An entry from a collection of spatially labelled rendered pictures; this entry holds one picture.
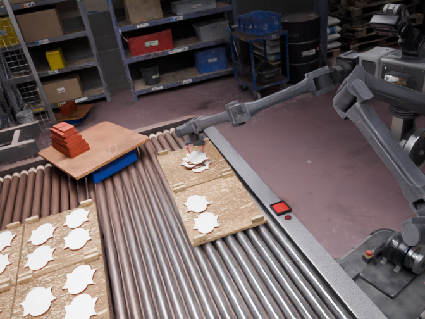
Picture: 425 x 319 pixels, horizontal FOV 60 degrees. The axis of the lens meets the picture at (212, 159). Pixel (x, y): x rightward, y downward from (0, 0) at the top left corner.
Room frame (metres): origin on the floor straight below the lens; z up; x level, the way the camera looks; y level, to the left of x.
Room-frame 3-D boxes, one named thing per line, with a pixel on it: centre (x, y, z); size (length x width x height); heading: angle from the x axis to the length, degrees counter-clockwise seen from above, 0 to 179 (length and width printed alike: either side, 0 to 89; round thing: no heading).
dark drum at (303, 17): (5.32, -1.52, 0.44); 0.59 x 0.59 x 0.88
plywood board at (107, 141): (2.04, 0.71, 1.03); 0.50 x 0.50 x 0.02; 41
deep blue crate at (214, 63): (6.03, -0.24, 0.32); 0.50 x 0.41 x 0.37; 97
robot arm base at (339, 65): (1.51, -0.60, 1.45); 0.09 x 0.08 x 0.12; 31
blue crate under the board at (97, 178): (1.99, 0.67, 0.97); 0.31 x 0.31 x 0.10; 41
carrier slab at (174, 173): (1.81, 0.11, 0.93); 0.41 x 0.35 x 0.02; 14
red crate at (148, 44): (5.84, 0.65, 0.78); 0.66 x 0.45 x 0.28; 101
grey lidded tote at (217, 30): (6.00, -0.31, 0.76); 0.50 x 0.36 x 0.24; 107
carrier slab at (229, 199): (1.39, 0.02, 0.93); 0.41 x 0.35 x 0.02; 13
